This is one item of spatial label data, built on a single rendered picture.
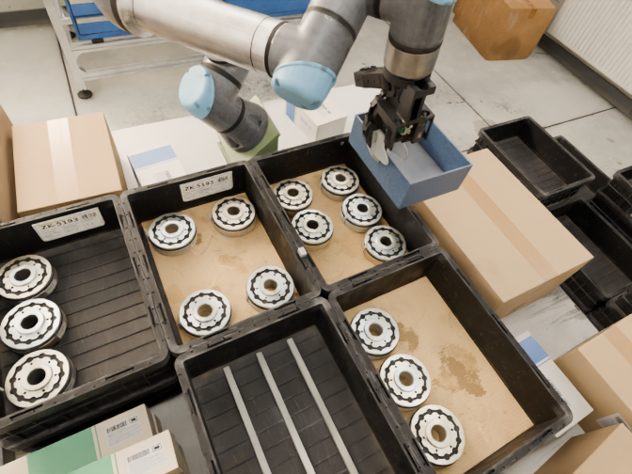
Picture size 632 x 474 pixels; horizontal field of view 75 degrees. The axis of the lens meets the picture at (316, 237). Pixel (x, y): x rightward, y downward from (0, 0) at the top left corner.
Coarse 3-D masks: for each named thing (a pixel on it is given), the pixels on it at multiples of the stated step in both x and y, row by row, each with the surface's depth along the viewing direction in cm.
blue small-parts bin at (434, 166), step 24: (360, 120) 80; (360, 144) 83; (408, 144) 88; (432, 144) 85; (384, 168) 78; (408, 168) 84; (432, 168) 85; (456, 168) 76; (408, 192) 74; (432, 192) 78
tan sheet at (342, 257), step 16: (304, 176) 112; (320, 176) 112; (320, 192) 109; (320, 208) 106; (336, 208) 106; (336, 224) 103; (384, 224) 105; (336, 240) 101; (352, 240) 101; (320, 256) 97; (336, 256) 98; (352, 256) 98; (336, 272) 95; (352, 272) 96
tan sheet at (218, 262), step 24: (192, 216) 99; (216, 240) 96; (240, 240) 97; (264, 240) 98; (168, 264) 91; (192, 264) 92; (216, 264) 93; (240, 264) 93; (264, 264) 94; (168, 288) 88; (192, 288) 89; (216, 288) 89; (240, 288) 90; (240, 312) 87
